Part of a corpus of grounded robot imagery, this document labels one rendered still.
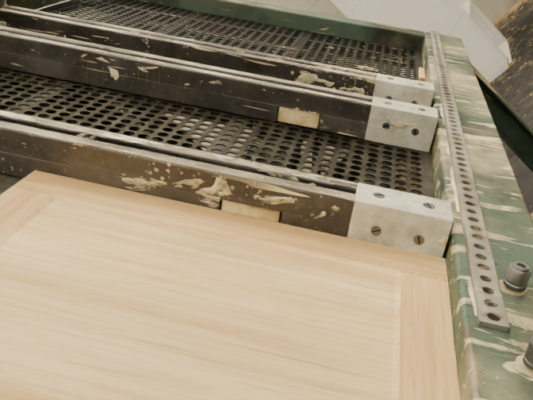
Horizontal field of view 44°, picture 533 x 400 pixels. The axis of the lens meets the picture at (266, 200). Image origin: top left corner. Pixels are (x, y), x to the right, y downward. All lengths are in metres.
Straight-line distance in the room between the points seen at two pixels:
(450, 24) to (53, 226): 4.02
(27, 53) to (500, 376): 1.10
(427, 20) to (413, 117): 3.40
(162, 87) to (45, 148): 0.44
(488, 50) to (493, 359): 4.10
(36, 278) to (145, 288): 0.11
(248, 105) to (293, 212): 0.47
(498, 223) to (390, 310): 0.26
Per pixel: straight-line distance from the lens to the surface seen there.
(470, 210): 0.94
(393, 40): 2.19
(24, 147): 0.96
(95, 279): 0.73
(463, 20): 4.64
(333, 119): 1.27
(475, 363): 0.65
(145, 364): 0.62
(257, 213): 0.87
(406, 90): 1.44
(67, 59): 1.39
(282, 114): 1.28
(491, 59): 4.71
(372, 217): 0.85
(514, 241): 0.90
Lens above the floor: 1.24
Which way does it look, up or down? 9 degrees down
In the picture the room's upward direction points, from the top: 46 degrees counter-clockwise
